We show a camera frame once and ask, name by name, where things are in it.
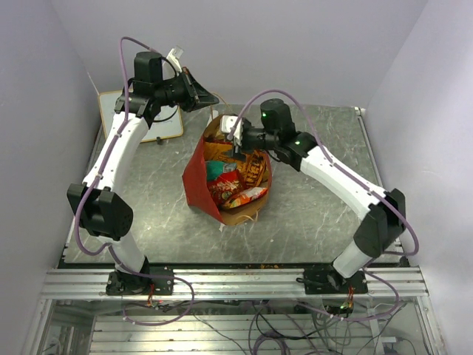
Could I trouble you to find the small whiteboard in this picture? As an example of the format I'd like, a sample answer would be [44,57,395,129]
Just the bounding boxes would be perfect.
[98,89,185,144]

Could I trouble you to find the red rice cracker mix bag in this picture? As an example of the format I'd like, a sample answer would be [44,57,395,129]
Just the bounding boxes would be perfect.
[207,170,245,206]

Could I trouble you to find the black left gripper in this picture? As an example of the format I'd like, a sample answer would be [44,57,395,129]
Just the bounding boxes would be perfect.
[156,67,221,113]

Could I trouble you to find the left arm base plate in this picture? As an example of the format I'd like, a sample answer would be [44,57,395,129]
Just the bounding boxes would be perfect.
[105,268,174,296]

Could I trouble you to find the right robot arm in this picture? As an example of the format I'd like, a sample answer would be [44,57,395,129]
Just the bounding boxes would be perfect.
[220,98,406,293]

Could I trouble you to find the orange honey dijon chips bag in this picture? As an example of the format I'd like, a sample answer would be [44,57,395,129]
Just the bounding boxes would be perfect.
[203,142,268,187]

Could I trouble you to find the teal snack packet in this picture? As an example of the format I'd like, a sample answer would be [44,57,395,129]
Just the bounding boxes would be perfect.
[205,160,237,181]

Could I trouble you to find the aluminium rail frame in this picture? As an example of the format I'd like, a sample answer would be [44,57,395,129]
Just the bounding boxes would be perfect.
[24,108,446,354]

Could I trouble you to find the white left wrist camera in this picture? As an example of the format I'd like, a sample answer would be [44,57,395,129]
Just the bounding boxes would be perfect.
[163,45,184,78]

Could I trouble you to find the colourful striped snack packet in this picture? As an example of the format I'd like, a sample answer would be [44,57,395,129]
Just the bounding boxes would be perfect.
[221,186,268,210]

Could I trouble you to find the loose cables under frame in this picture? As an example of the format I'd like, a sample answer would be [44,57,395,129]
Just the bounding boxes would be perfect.
[121,299,411,355]

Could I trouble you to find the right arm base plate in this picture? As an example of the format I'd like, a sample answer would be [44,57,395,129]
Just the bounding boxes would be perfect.
[296,265,368,295]

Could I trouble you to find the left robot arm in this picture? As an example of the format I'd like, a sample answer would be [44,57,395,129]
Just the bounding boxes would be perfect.
[67,47,219,296]

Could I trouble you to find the red paper bag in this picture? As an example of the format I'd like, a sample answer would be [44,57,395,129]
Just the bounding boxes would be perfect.
[182,109,272,226]

